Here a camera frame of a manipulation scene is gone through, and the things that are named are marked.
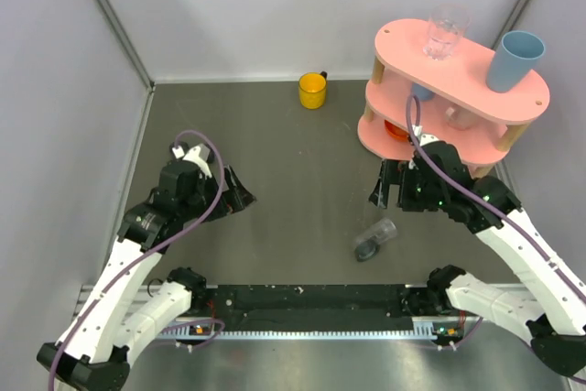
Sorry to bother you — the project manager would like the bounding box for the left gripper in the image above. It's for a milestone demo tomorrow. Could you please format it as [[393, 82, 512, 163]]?
[[179, 164, 255, 223]]

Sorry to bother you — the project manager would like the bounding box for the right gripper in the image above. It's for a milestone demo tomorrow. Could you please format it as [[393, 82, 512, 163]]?
[[368, 158, 446, 212]]

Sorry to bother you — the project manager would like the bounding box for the clear trap with grey nut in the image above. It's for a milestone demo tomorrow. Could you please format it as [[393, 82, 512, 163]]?
[[353, 218, 397, 263]]

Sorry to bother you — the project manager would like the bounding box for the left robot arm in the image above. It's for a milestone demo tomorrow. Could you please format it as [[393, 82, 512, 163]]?
[[37, 159, 255, 390]]

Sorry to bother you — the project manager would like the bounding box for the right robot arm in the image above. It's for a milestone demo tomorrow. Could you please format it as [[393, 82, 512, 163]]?
[[369, 139, 585, 377]]

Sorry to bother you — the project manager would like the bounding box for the orange bowl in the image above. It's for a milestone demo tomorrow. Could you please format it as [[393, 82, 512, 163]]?
[[384, 120, 409, 142]]

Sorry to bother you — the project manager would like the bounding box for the small blue cup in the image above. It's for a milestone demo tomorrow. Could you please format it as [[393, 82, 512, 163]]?
[[411, 82, 435, 102]]

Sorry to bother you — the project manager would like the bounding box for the pink translucent mug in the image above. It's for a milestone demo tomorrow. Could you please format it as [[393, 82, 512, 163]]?
[[445, 105, 477, 131]]

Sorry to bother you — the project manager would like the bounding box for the pink three-tier shelf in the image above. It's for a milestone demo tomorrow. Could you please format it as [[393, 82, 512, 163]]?
[[357, 18, 550, 177]]

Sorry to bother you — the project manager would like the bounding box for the yellow mug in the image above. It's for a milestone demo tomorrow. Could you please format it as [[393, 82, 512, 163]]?
[[298, 71, 328, 110]]

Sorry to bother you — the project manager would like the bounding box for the clear drinking glass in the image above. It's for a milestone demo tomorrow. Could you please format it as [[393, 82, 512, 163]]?
[[423, 5, 471, 60]]

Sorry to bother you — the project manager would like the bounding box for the tall blue cup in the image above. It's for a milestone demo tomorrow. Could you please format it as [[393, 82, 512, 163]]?
[[485, 30, 546, 93]]

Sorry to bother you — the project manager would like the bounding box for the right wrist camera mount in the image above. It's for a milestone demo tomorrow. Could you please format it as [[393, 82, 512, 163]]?
[[408, 125, 440, 169]]

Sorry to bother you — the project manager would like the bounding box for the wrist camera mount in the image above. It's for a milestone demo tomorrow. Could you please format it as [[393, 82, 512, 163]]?
[[169, 141, 215, 178], [408, 125, 440, 169]]

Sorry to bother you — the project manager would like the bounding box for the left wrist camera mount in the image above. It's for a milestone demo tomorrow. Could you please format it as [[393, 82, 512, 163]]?
[[169, 141, 215, 178]]

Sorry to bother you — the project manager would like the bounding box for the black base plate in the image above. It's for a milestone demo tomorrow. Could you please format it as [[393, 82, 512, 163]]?
[[207, 284, 441, 332]]

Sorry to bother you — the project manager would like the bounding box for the grey slotted cable duct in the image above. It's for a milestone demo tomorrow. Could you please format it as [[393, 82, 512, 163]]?
[[155, 320, 463, 342]]

